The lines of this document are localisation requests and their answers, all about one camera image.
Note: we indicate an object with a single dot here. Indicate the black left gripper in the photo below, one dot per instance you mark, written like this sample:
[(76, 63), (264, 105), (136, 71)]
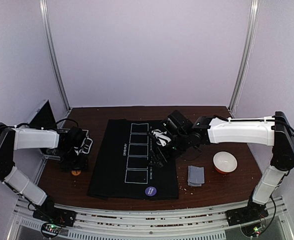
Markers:
[(82, 164)]

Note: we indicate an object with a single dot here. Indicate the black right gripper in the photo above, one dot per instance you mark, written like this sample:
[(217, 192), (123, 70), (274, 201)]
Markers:
[(159, 153)]

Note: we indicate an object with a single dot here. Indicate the purple small blind button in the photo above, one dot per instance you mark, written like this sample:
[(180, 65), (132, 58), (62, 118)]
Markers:
[(150, 191)]

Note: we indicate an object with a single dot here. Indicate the orange big blind button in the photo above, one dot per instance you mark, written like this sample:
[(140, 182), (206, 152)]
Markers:
[(76, 172)]

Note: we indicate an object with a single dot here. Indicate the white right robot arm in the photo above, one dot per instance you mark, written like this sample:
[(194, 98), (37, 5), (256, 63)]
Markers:
[(272, 131)]

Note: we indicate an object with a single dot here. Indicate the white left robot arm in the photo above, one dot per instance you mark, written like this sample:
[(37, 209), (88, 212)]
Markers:
[(13, 140)]

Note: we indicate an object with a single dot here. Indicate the black poker play mat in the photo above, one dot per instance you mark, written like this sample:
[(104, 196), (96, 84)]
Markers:
[(123, 169)]

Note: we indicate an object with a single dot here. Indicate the aluminium poker chip case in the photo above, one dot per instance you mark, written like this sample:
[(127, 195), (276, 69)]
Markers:
[(43, 119)]

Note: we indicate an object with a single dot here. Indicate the orange white bowl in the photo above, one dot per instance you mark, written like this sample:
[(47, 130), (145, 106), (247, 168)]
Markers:
[(224, 162)]

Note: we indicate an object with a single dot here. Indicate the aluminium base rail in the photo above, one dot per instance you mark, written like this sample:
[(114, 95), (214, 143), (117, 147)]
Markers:
[(202, 223)]

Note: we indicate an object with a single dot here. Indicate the aluminium frame post left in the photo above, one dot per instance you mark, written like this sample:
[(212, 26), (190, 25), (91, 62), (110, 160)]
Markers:
[(53, 58)]

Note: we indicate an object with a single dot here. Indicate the aluminium frame post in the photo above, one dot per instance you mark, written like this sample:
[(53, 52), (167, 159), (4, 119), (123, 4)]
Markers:
[(244, 64), (53, 58)]

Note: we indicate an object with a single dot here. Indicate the aluminium frame post right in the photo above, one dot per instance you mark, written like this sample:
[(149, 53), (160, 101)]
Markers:
[(244, 64)]

